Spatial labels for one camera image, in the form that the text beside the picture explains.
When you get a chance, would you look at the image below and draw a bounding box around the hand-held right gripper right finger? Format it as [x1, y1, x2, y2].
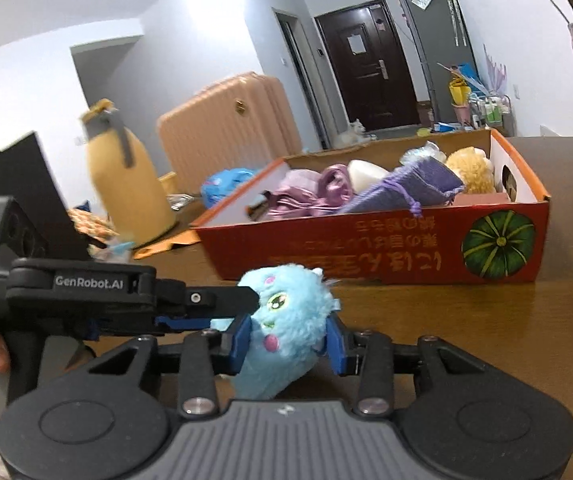
[324, 312, 487, 417]

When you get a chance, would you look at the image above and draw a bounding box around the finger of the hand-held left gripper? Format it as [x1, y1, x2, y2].
[155, 280, 260, 318]
[154, 314, 240, 337]

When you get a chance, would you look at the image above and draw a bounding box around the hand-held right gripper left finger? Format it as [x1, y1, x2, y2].
[84, 316, 253, 417]

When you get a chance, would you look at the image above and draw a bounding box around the blue fluffy plush monster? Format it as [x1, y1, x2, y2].
[229, 266, 341, 401]

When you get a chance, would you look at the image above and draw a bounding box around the red cardboard box pumpkin print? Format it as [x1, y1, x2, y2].
[191, 127, 551, 285]

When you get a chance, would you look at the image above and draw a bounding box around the lavender fluffy headband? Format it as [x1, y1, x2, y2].
[266, 169, 327, 218]

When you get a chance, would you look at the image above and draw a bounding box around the white round foam sponge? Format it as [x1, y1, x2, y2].
[349, 159, 390, 195]

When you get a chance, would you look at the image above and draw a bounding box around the purple drawstring pouch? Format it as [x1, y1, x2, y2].
[339, 157, 467, 215]

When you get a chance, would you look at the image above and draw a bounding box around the iridescent ball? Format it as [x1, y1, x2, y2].
[399, 141, 440, 167]

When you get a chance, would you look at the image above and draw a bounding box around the white and yellow plush toy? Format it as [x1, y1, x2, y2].
[444, 146, 496, 195]

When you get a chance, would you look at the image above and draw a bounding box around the small blue wipe packet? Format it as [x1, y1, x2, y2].
[95, 238, 137, 262]

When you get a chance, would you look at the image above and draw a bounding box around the orange cardboard sheet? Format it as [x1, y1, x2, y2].
[133, 230, 202, 261]

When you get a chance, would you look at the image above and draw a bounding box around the orange patterned packet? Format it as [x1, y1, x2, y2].
[68, 207, 120, 242]

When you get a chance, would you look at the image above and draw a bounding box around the blue tissue packet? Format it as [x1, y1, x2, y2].
[200, 167, 262, 209]

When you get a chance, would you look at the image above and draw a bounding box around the black paper bag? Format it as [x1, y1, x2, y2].
[0, 115, 92, 263]

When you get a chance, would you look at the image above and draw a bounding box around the yellow thermos jug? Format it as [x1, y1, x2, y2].
[79, 99, 177, 250]

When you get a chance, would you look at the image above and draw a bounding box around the peach ribbed suitcase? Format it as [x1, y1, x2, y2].
[156, 71, 303, 196]

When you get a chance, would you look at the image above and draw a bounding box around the white furry pet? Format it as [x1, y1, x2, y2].
[337, 119, 370, 148]

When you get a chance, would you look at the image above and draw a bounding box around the dark brown entrance door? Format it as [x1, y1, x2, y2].
[315, 0, 421, 131]

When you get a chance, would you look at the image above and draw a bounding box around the yellow bucket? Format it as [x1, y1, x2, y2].
[447, 80, 472, 107]

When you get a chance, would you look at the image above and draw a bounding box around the grey refrigerator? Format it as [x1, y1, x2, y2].
[397, 0, 482, 126]

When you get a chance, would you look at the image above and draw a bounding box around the purple dried bouquet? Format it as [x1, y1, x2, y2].
[483, 44, 509, 93]

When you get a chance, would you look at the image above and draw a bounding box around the side room door frame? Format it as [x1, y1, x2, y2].
[272, 7, 330, 150]

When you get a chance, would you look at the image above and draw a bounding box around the wire storage rack with bottles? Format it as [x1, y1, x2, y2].
[467, 92, 512, 128]

